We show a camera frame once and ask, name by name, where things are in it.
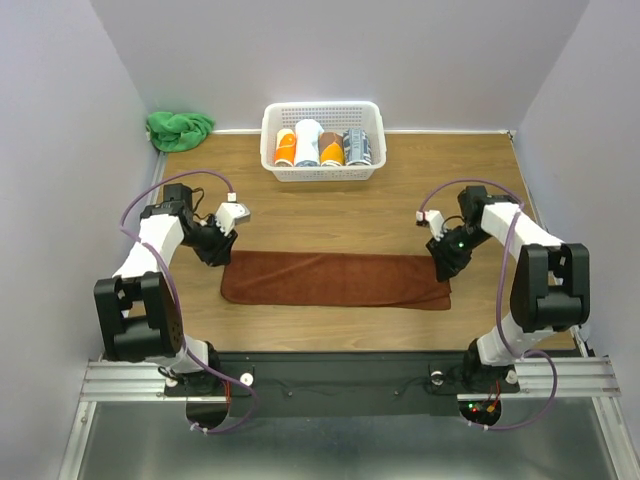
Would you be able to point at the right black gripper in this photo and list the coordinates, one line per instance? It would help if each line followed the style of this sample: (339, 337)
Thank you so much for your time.
(446, 264)

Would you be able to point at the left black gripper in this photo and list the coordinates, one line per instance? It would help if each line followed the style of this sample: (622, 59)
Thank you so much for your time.
(221, 253)

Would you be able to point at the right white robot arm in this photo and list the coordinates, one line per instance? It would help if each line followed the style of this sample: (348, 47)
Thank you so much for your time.
(551, 286)

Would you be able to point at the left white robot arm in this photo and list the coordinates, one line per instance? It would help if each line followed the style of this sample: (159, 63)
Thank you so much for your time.
(140, 320)

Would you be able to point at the orange white rolled towel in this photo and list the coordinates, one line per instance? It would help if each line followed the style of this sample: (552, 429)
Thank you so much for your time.
(285, 150)

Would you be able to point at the green towel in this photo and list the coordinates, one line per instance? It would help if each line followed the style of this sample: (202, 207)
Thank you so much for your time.
(176, 133)

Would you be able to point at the white plastic basket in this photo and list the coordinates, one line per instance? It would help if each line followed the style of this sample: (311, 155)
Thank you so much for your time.
(335, 117)

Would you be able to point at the grey patterned rolled towel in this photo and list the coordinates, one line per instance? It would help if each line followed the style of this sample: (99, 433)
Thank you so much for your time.
(357, 149)

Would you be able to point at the white blue rolled towel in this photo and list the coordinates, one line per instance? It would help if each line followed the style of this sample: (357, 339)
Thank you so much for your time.
(307, 133)

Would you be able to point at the brown orange rolled towel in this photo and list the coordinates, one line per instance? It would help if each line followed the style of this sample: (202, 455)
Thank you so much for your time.
(331, 149)

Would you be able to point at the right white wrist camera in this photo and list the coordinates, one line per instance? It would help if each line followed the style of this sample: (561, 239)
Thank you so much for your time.
(434, 220)

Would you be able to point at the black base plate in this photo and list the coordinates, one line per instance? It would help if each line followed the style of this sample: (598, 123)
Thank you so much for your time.
(335, 384)

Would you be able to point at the aluminium frame rail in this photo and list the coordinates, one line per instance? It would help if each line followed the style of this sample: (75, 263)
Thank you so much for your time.
(106, 382)

